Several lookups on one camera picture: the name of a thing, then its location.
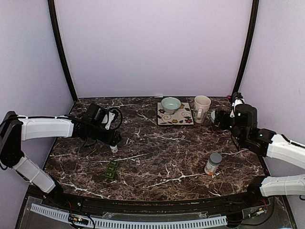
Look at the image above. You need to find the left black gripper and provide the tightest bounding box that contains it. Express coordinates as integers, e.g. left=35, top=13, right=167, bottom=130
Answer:
left=89, top=123, right=121, bottom=146

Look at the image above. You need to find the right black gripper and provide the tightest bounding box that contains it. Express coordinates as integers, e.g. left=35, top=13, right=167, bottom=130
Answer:
left=214, top=108, right=245, bottom=145

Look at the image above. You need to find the small white pill bottle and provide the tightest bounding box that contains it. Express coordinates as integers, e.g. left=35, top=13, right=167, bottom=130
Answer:
left=110, top=145, right=118, bottom=153

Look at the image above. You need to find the large grey-capped pill bottle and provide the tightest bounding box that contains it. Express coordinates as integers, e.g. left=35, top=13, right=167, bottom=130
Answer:
left=204, top=153, right=222, bottom=176

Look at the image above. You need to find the green weekly pill organizer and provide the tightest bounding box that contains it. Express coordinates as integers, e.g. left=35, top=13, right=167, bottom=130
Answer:
left=104, top=161, right=119, bottom=179

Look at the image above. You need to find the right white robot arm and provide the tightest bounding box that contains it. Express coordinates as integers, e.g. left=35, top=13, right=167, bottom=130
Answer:
left=211, top=104, right=305, bottom=207

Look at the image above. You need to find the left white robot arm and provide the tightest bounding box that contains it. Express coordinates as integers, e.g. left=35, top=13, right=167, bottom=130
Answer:
left=0, top=111, right=122, bottom=208

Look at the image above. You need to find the celadon bowl on table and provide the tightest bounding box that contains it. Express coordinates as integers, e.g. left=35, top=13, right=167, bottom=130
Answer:
left=211, top=111, right=216, bottom=124

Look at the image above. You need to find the cream ceramic mug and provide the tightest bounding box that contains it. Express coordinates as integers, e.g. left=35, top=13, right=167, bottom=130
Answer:
left=193, top=95, right=211, bottom=124

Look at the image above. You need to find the floral square ceramic plate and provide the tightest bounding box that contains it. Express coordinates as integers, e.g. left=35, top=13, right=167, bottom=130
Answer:
left=157, top=102, right=194, bottom=126

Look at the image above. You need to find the celadon bowl on plate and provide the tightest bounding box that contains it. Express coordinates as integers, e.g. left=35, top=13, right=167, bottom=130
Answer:
left=161, top=97, right=182, bottom=114

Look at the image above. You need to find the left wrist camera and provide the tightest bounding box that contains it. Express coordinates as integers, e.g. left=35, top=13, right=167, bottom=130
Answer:
left=83, top=103, right=106, bottom=125

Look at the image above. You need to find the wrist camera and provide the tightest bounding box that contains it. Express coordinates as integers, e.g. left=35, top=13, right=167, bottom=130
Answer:
left=230, top=92, right=244, bottom=118
left=83, top=103, right=106, bottom=125

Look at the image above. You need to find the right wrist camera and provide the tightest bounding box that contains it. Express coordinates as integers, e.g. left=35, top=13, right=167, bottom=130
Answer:
left=230, top=92, right=244, bottom=118

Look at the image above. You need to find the black front rail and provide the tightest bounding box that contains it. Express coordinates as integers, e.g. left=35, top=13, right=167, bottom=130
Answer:
left=61, top=193, right=275, bottom=215

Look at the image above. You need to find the left black frame post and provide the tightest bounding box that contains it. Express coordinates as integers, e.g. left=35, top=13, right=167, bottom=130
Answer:
left=47, top=0, right=78, bottom=103

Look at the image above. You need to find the black frame post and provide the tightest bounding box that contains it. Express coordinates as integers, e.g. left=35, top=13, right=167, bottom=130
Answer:
left=47, top=0, right=78, bottom=103
left=232, top=0, right=259, bottom=95

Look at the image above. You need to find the white slotted cable duct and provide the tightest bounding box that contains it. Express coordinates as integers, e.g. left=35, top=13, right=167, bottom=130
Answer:
left=30, top=204, right=228, bottom=229

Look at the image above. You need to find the right black frame post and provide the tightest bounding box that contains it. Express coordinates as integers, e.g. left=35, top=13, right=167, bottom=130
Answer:
left=232, top=0, right=259, bottom=95

